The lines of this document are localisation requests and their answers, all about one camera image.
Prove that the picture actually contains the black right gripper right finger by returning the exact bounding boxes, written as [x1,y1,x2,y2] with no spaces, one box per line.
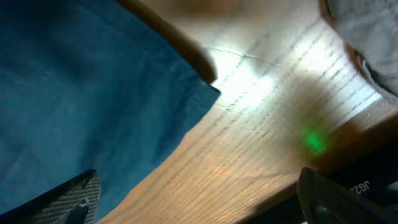
[297,167,397,224]

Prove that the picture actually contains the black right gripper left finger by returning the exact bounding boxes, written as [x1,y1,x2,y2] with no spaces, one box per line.
[1,169,101,224]

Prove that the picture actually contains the navy blue shorts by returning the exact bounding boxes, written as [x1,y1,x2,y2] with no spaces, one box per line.
[1,0,220,220]

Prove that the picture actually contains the grey shorts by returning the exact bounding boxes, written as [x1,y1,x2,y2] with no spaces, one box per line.
[326,0,397,105]

